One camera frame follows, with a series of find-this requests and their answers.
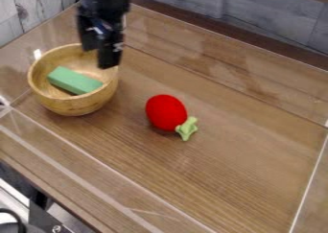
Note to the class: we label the green rectangular block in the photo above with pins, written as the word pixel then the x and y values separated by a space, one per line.
pixel 73 81

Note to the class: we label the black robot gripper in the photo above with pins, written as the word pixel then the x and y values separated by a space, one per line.
pixel 102 16

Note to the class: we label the clear acrylic enclosure wall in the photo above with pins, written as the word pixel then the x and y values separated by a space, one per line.
pixel 133 179

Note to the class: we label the red plush strawberry toy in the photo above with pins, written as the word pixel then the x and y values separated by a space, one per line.
pixel 168 115

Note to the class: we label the light wooden bowl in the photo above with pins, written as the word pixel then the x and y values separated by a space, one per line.
pixel 58 100

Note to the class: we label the black metal table bracket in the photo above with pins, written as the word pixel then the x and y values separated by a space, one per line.
pixel 41 218

